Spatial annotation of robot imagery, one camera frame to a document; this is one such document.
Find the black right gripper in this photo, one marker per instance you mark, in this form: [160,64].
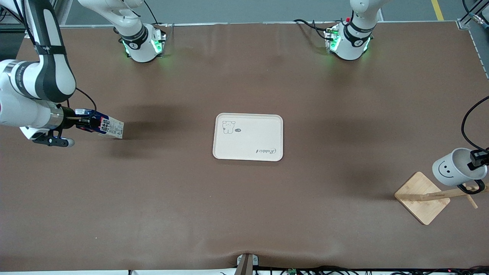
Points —
[69,117]

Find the white smiley face mug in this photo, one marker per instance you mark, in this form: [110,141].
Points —
[450,168]

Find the blue white milk carton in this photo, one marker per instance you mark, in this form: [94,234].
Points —
[112,129]

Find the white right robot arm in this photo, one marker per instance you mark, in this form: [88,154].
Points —
[30,95]

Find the wooden cup rack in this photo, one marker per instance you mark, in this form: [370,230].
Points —
[420,200]

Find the beige rabbit print tray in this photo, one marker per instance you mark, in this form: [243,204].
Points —
[252,141]

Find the aluminium frame profile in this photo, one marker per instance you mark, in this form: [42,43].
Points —
[473,17]
[9,26]

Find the metal table clamp bracket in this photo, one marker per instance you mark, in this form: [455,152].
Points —
[246,264]

